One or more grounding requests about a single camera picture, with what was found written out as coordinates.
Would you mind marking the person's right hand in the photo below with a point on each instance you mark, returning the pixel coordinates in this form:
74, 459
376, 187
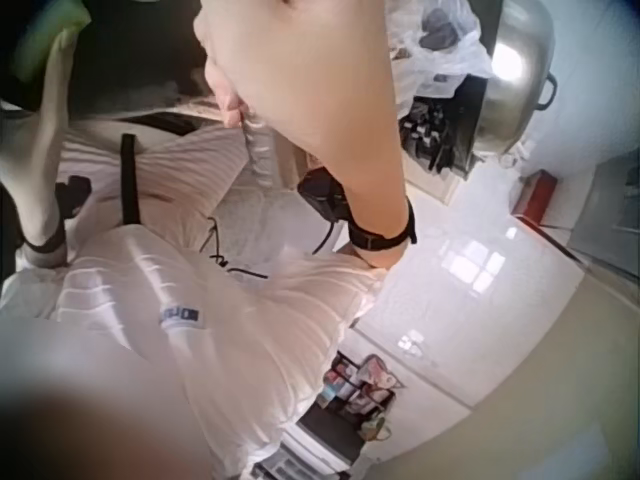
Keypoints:
310, 80

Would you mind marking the person's left hand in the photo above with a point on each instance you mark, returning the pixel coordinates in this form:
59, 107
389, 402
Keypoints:
42, 150

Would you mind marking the person's left fingers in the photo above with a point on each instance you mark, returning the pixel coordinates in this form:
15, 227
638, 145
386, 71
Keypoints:
59, 52

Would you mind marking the person's right fingers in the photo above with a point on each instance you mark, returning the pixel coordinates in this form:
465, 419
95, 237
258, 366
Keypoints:
226, 102

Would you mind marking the green vegetable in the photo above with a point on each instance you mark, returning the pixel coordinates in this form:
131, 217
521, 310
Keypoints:
42, 25

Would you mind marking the black wrist band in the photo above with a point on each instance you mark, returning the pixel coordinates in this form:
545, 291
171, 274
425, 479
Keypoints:
380, 241
75, 194

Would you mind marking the black shelf with bottles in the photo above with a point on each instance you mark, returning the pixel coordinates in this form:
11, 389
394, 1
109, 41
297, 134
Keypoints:
435, 135

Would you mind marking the white plastic bag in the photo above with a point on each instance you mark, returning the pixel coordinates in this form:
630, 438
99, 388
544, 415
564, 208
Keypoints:
445, 50

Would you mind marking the large steel pot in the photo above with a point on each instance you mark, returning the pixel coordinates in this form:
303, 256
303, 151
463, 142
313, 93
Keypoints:
515, 75

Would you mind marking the black rack with packets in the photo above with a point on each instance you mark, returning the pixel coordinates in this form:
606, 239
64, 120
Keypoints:
357, 390

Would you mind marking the red box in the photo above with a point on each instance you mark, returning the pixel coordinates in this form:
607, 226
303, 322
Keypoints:
537, 197

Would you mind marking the black and white appliance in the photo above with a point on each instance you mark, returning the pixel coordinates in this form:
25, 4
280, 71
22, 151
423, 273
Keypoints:
315, 445

